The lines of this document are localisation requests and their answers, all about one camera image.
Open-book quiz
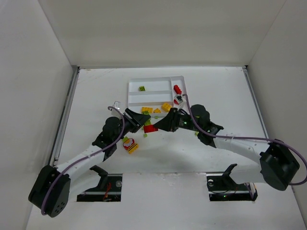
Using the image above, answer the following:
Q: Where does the yellow lego brick large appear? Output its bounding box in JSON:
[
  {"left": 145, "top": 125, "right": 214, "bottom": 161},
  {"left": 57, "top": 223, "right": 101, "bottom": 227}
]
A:
[{"left": 161, "top": 103, "right": 173, "bottom": 113}]

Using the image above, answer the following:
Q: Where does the red lego brick large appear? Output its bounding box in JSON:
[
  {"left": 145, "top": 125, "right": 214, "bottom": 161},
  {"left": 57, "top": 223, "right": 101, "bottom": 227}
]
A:
[{"left": 143, "top": 125, "right": 158, "bottom": 133}]

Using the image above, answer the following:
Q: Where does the small yellow lego brick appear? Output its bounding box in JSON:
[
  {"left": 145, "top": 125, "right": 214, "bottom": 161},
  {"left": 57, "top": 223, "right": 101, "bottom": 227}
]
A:
[{"left": 153, "top": 108, "right": 161, "bottom": 113}]

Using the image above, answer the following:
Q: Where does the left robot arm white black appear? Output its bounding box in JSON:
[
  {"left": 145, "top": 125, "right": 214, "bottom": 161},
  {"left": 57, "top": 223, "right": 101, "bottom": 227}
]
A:
[{"left": 28, "top": 106, "right": 151, "bottom": 218}]

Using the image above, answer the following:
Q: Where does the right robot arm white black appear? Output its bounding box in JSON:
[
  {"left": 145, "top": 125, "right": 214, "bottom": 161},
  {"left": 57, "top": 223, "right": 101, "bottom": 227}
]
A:
[{"left": 154, "top": 104, "right": 300, "bottom": 191}]

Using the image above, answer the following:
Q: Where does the red white flower lego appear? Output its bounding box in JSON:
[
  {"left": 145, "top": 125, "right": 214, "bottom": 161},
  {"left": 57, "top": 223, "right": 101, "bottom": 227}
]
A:
[{"left": 123, "top": 138, "right": 135, "bottom": 150}]

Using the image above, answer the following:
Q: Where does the white divided sorting tray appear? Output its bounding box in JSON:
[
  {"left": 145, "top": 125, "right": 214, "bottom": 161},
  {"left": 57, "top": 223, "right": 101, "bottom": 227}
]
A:
[{"left": 128, "top": 76, "right": 188, "bottom": 117}]

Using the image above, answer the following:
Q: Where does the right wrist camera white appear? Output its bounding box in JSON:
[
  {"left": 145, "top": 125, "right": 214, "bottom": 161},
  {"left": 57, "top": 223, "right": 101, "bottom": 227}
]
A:
[{"left": 173, "top": 94, "right": 186, "bottom": 106}]

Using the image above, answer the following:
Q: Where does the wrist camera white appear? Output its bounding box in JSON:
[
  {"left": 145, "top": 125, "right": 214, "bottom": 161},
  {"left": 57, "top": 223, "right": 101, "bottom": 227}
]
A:
[
  {"left": 113, "top": 101, "right": 121, "bottom": 110},
  {"left": 173, "top": 94, "right": 186, "bottom": 106}
]

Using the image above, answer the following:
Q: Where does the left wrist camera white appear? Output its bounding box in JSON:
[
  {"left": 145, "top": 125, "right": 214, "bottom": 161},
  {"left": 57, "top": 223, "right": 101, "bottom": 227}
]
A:
[{"left": 113, "top": 101, "right": 121, "bottom": 110}]

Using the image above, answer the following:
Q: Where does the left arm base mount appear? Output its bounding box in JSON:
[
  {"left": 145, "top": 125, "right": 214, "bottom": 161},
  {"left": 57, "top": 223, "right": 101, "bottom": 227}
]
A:
[{"left": 76, "top": 165, "right": 123, "bottom": 202}]

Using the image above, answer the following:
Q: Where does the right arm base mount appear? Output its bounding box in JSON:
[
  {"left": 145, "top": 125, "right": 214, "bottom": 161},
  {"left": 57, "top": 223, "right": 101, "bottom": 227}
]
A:
[{"left": 206, "top": 164, "right": 258, "bottom": 202}]

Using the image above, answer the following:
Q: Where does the right aluminium rail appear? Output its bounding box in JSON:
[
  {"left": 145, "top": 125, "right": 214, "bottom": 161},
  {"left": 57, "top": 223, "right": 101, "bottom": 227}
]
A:
[{"left": 239, "top": 66, "right": 268, "bottom": 138}]

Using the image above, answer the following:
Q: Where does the aluminium rail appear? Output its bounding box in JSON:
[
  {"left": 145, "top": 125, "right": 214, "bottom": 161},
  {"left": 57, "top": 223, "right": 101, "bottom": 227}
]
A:
[
  {"left": 47, "top": 65, "right": 80, "bottom": 166},
  {"left": 239, "top": 66, "right": 268, "bottom": 138}
]

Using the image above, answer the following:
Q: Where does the left aluminium rail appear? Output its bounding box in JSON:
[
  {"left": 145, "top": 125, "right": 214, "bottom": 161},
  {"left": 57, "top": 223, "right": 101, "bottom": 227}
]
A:
[{"left": 47, "top": 65, "right": 80, "bottom": 166}]

